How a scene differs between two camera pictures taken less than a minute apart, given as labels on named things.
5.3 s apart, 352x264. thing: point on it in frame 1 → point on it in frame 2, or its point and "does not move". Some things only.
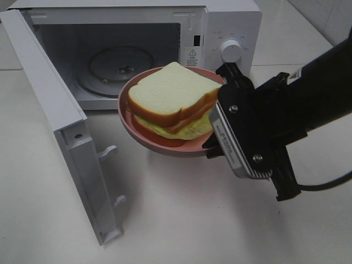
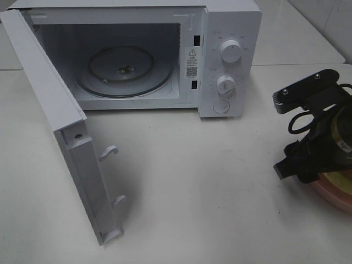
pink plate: x=194 y=148 → x=332 y=194
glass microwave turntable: x=105 y=72 does not move
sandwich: x=174 y=102 → x=342 y=179
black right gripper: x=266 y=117 → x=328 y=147
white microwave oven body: x=96 y=45 does not move
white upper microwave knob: x=231 y=50 does not move
